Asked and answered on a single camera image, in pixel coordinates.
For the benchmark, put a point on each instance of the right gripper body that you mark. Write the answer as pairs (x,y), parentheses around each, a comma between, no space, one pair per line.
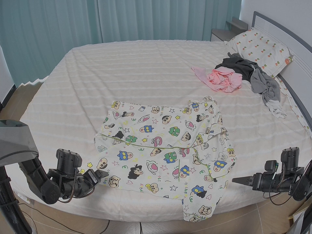
(264,183)

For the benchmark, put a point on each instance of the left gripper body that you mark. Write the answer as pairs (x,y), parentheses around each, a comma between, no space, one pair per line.
(85,183)

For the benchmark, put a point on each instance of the white printed pyjama top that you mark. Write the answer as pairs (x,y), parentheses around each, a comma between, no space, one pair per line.
(158,155)

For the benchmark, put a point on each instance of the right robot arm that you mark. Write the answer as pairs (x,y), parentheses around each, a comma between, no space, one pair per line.
(291,160)

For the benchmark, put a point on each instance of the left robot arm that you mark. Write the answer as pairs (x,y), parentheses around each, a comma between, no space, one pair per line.
(14,142)

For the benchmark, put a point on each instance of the pale wooden bedside table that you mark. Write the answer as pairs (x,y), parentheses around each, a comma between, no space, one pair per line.
(302,211)

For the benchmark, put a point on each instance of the white garment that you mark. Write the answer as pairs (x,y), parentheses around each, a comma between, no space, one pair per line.
(276,110)

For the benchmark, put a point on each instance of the grey garment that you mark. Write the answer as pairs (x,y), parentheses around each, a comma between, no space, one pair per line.
(264,84)

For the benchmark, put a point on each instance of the pink garment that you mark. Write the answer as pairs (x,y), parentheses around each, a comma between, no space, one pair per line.
(223,80)

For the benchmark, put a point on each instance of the black garment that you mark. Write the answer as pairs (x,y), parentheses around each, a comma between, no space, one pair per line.
(237,66)

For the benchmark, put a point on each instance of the bed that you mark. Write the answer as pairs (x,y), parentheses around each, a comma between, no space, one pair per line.
(146,69)

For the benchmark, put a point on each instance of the white printed pillow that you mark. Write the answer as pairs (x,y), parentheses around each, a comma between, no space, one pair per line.
(260,47)

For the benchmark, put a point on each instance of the grey bedside table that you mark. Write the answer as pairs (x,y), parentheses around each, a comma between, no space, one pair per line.
(225,33)

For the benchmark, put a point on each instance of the blue-green curtain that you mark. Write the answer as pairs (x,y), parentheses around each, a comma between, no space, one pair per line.
(121,13)

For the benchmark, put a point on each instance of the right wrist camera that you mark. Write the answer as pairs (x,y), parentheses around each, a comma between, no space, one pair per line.
(270,166)

